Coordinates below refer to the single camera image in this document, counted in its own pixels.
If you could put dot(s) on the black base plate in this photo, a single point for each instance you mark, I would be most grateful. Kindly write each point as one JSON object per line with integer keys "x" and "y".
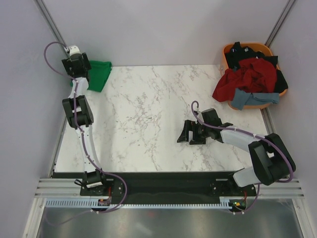
{"x": 169, "y": 188}

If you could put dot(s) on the red t shirt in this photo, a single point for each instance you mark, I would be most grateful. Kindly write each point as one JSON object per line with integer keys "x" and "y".
{"x": 253, "y": 76}

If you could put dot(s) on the right aluminium frame post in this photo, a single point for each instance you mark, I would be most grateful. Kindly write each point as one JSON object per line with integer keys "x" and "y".
{"x": 280, "y": 21}

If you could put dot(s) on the blue grey t shirt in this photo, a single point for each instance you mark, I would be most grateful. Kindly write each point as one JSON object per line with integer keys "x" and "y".
{"x": 242, "y": 99}

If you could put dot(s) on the white slotted cable duct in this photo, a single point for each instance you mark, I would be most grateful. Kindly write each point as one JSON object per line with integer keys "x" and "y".
{"x": 94, "y": 203}

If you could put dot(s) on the green t shirt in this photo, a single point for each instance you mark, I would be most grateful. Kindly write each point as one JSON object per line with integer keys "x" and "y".
{"x": 98, "y": 75}

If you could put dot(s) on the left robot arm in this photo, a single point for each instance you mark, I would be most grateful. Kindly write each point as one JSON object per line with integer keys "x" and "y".
{"x": 80, "y": 117}

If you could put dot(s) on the aluminium frame post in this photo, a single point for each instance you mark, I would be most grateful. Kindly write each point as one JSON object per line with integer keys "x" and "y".
{"x": 49, "y": 20}
{"x": 280, "y": 21}

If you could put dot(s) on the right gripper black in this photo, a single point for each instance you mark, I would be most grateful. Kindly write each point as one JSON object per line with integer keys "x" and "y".
{"x": 189, "y": 125}

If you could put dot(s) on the black t shirt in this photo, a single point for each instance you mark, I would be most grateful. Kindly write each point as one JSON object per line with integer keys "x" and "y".
{"x": 234, "y": 53}

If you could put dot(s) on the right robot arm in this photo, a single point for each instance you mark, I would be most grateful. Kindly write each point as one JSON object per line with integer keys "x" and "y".
{"x": 271, "y": 160}

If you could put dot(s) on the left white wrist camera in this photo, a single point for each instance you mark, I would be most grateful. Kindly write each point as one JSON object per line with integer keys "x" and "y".
{"x": 72, "y": 50}

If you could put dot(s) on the left aluminium frame post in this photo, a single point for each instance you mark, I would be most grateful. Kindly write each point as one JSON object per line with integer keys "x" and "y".
{"x": 49, "y": 20}

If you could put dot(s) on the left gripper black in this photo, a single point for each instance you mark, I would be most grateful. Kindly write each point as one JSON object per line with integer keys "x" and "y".
{"x": 68, "y": 65}

